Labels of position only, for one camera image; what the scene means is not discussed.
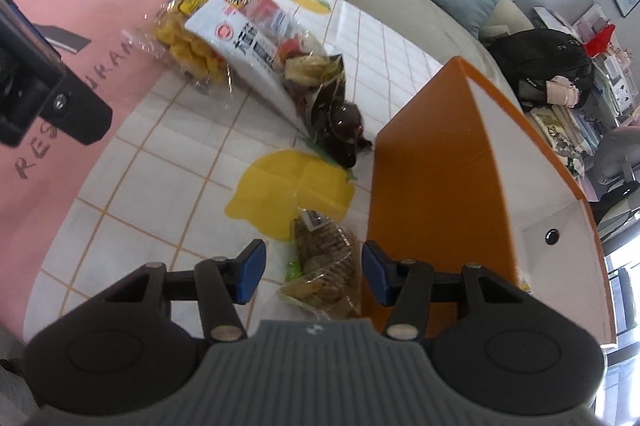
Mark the black backpack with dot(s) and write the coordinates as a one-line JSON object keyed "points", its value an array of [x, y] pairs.
{"points": [[545, 55]]}

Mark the orange storage box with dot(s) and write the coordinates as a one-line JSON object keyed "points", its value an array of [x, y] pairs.
{"points": [[430, 186]]}

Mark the grey office chair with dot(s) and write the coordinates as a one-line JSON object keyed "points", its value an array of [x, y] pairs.
{"points": [[615, 155]]}

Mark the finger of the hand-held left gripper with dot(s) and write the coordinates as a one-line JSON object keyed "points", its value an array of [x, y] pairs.
{"points": [[80, 118]]}

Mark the white snack packet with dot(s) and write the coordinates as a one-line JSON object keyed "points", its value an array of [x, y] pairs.
{"points": [[245, 48]]}

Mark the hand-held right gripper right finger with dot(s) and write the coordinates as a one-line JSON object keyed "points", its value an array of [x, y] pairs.
{"points": [[375, 273]]}

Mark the dark dried fruit bag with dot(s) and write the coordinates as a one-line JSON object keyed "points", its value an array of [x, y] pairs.
{"points": [[325, 105]]}

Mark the pink and white printed tablecloth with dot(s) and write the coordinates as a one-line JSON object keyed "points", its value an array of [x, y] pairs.
{"points": [[150, 186]]}

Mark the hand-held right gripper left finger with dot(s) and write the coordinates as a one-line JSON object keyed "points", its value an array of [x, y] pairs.
{"points": [[250, 272]]}

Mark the printed tote bag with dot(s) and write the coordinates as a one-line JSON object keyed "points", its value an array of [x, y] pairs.
{"points": [[555, 135]]}

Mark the red bag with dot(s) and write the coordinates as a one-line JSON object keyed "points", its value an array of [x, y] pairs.
{"points": [[600, 38]]}

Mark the clear bag of brown cookies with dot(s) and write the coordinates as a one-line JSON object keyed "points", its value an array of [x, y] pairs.
{"points": [[322, 266]]}

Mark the clear bag of yellow chips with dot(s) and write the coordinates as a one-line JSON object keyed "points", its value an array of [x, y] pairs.
{"points": [[187, 40]]}

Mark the pale pink pouch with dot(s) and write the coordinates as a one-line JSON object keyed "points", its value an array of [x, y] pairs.
{"points": [[562, 89]]}

